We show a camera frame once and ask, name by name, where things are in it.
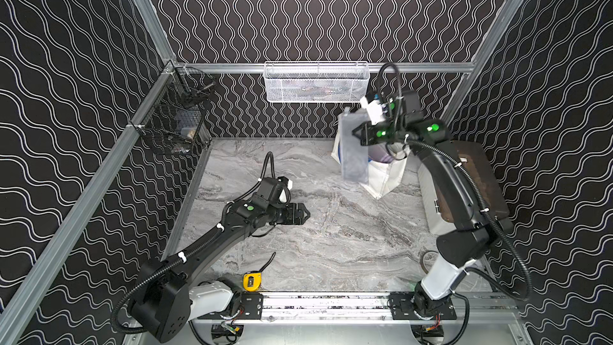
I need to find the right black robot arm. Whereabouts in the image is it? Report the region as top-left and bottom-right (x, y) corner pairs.
(351, 62), (534, 319)

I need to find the brown lid storage box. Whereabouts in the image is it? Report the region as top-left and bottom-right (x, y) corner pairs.
(418, 141), (512, 236)

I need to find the white wire mesh basket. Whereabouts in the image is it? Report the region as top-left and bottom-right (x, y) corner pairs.
(263, 62), (370, 103)

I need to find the white canvas tote bag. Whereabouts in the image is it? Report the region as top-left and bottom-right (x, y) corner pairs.
(331, 128), (407, 200)

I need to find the brown tape roll ring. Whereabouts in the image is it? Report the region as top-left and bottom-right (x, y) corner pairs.
(420, 250), (439, 276)

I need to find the yellow tape measure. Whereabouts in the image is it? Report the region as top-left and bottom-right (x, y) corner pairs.
(243, 252), (276, 292)

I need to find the black wire basket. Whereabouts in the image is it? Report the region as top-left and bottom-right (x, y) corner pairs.
(137, 67), (218, 157)

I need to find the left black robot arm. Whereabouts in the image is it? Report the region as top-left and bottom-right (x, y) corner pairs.
(110, 153), (311, 343)

